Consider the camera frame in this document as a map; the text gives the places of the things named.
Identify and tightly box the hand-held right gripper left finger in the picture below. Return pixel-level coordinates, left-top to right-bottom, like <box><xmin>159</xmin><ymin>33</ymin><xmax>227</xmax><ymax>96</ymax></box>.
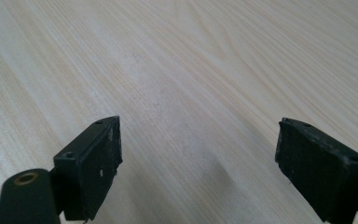
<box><xmin>52</xmin><ymin>115</ymin><xmax>124</xmax><ymax>222</ymax></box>

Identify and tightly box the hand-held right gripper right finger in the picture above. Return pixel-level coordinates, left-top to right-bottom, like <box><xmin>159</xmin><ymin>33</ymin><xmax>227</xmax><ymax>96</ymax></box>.
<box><xmin>274</xmin><ymin>117</ymin><xmax>358</xmax><ymax>224</ymax></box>

